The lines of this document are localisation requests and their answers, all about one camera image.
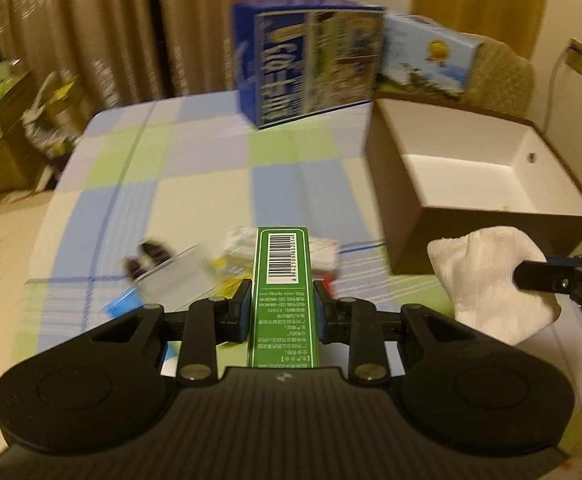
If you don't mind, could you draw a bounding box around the clear plastic case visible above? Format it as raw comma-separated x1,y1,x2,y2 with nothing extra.
134,245,219,312

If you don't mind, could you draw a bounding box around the green cardboard box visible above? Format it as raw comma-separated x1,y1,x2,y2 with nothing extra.
249,226,319,368

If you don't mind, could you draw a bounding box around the white cloth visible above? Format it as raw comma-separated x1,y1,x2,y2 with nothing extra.
427,226,561,346

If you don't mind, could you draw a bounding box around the white ointment box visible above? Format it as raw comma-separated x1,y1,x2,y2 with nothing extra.
221,226,340,278

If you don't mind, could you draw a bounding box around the blue white cream tube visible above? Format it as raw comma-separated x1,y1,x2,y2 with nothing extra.
103,287,144,318

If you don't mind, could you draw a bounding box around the dark purple scrunchie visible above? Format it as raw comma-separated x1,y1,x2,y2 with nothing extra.
122,238,175,281

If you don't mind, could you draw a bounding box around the red snack packet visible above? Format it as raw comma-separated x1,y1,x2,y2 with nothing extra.
314,275,334,297

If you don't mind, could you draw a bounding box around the yellow packet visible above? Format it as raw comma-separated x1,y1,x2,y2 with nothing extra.
213,257,252,297

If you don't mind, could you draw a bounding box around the checkered bed sheet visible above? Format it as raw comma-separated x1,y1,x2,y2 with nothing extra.
0,92,453,375

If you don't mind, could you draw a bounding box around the brown storage box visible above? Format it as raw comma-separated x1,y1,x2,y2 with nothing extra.
364,92,582,274

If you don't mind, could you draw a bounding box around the quilted beige chair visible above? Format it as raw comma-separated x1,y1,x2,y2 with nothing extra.
460,35,535,117

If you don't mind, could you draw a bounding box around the light blue milk box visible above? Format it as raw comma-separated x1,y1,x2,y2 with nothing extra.
377,11,483,98

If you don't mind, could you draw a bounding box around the cardboard boxes pile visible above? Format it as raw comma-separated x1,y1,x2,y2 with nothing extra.
0,58,89,194

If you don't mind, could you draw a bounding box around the blue milk carton box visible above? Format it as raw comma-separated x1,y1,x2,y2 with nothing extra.
233,0,385,129

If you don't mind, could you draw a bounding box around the beige curtain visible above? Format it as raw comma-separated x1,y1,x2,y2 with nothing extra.
0,0,546,110

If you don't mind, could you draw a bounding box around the black power cable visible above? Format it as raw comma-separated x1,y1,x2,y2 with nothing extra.
540,44,580,137

